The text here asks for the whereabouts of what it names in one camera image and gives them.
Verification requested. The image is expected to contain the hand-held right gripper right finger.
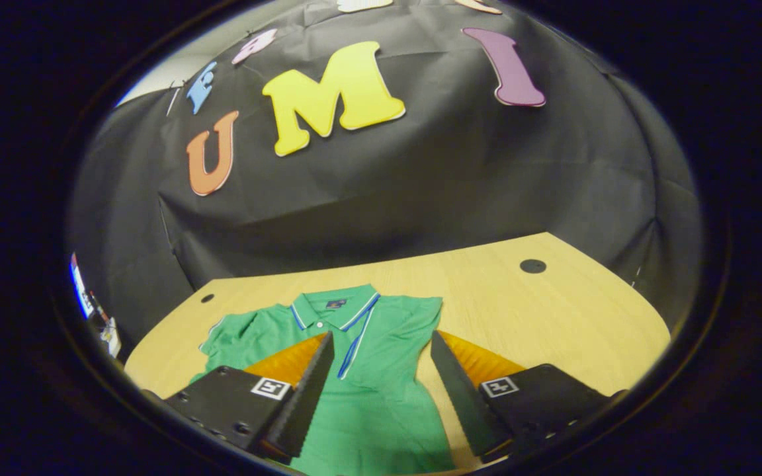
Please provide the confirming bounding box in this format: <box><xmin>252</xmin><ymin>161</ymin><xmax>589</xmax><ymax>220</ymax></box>
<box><xmin>430</xmin><ymin>331</ymin><xmax>628</xmax><ymax>463</ymax></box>

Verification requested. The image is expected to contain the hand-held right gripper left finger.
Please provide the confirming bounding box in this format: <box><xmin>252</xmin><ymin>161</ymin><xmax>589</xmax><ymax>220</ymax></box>
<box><xmin>163</xmin><ymin>331</ymin><xmax>335</xmax><ymax>463</ymax></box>

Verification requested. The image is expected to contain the green T-shirt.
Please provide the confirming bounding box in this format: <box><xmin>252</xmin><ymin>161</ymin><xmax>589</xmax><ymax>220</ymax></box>
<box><xmin>189</xmin><ymin>284</ymin><xmax>456</xmax><ymax>474</ymax></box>

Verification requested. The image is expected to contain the black backdrop cloth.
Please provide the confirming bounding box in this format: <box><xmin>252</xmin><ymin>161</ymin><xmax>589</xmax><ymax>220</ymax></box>
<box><xmin>67</xmin><ymin>0</ymin><xmax>702</xmax><ymax>361</ymax></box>

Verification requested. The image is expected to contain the white printed board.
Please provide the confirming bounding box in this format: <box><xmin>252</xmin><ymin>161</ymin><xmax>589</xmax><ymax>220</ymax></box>
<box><xmin>69</xmin><ymin>253</ymin><xmax>95</xmax><ymax>319</ymax></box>

